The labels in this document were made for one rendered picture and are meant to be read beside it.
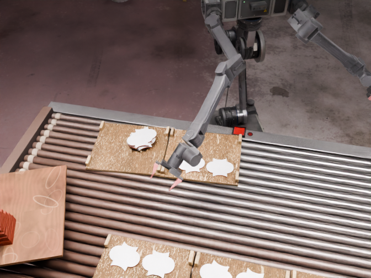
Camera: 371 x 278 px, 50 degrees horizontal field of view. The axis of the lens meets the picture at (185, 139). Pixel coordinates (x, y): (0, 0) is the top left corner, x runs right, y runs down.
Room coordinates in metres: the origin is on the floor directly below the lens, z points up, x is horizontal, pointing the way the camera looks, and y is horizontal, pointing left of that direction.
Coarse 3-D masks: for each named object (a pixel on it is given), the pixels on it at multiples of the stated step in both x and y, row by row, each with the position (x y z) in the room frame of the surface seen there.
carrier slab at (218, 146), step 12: (180, 132) 1.59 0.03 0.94; (168, 144) 1.50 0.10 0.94; (204, 144) 1.50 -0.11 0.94; (216, 144) 1.49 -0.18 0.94; (228, 144) 1.49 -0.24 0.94; (168, 156) 1.41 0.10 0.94; (204, 156) 1.41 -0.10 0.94; (216, 156) 1.40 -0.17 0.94; (228, 156) 1.40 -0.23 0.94; (240, 156) 1.40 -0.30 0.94; (204, 168) 1.32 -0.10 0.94; (192, 180) 1.25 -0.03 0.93; (204, 180) 1.24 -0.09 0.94; (216, 180) 1.24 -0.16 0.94; (228, 180) 1.24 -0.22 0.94
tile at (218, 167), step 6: (210, 162) 1.35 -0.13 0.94; (216, 162) 1.35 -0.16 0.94; (222, 162) 1.35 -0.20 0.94; (228, 162) 1.35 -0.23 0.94; (210, 168) 1.31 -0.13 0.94; (216, 168) 1.31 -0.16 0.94; (222, 168) 1.31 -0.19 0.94; (228, 168) 1.31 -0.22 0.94; (216, 174) 1.27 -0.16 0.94; (222, 174) 1.27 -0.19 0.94
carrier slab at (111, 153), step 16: (112, 128) 1.64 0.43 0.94; (128, 128) 1.64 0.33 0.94; (144, 128) 1.63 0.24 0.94; (160, 128) 1.63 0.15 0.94; (96, 144) 1.52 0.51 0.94; (112, 144) 1.51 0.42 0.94; (160, 144) 1.50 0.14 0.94; (96, 160) 1.40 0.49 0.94; (112, 160) 1.40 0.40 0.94; (128, 160) 1.39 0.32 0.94; (144, 160) 1.39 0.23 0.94; (160, 160) 1.39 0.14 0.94
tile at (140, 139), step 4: (140, 132) 1.55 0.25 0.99; (144, 132) 1.55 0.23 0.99; (132, 136) 1.52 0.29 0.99; (136, 136) 1.52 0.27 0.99; (140, 136) 1.52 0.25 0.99; (144, 136) 1.52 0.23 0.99; (148, 136) 1.52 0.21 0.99; (152, 136) 1.52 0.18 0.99; (128, 140) 1.49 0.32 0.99; (132, 140) 1.49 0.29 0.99; (136, 140) 1.49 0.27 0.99; (140, 140) 1.49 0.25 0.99; (144, 140) 1.49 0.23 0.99; (148, 140) 1.49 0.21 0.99; (128, 144) 1.47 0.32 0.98; (132, 144) 1.46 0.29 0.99; (136, 144) 1.46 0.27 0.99; (140, 144) 1.46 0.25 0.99; (144, 144) 1.46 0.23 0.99; (148, 144) 1.46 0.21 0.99; (136, 148) 1.44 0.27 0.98
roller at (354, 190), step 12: (60, 144) 1.55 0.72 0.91; (72, 144) 1.54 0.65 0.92; (84, 144) 1.53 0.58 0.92; (240, 168) 1.33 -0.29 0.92; (276, 180) 1.25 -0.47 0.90; (288, 180) 1.24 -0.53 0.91; (300, 180) 1.24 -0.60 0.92; (312, 180) 1.23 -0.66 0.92; (348, 192) 1.16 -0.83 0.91; (360, 192) 1.16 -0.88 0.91
